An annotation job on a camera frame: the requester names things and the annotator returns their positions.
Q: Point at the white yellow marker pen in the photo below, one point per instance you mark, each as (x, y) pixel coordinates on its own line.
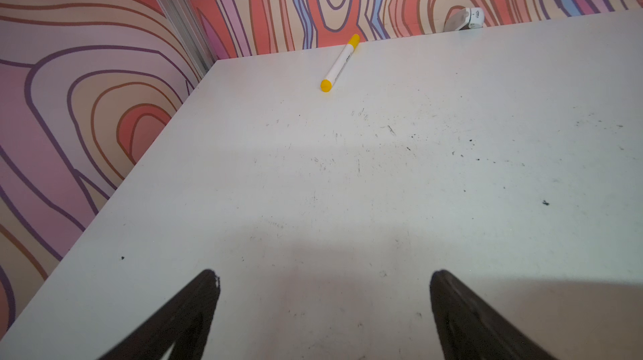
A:
(331, 77)

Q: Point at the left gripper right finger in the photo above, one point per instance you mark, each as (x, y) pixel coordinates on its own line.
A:
(468, 328)

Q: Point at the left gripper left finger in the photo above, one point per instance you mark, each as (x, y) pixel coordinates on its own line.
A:
(180, 328)

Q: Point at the small white cube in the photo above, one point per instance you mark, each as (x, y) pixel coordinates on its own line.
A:
(464, 19)

